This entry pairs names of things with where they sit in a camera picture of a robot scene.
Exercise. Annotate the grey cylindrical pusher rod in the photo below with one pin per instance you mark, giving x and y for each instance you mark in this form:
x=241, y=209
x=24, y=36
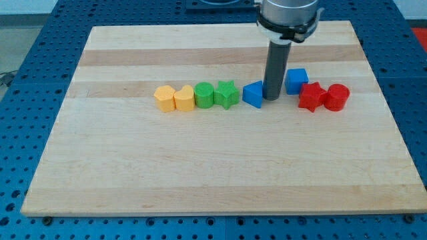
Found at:
x=275, y=70

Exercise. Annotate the green star block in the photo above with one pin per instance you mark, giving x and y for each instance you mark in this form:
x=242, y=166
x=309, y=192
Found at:
x=226, y=94

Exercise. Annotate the yellow heart block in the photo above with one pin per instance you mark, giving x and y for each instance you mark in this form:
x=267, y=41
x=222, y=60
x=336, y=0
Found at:
x=185, y=98

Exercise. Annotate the red cylinder block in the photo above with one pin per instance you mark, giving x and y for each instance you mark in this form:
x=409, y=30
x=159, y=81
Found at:
x=337, y=96

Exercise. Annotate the yellow pentagon block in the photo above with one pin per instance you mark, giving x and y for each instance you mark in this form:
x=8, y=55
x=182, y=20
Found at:
x=164, y=98

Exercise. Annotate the blue cube block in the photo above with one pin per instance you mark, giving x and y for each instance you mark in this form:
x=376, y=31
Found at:
x=294, y=80

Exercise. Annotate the green cylinder block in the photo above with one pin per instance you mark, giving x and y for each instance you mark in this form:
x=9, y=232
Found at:
x=204, y=95

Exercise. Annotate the red star block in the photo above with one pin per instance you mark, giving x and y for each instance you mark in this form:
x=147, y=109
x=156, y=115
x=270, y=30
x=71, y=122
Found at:
x=311, y=96

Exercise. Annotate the wooden board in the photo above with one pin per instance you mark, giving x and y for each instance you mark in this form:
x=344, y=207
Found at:
x=112, y=152

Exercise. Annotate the blue triangle block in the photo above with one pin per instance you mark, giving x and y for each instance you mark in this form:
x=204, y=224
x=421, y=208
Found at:
x=252, y=94

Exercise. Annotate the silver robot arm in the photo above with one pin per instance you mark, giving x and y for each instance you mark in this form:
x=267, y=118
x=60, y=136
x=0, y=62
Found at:
x=284, y=22

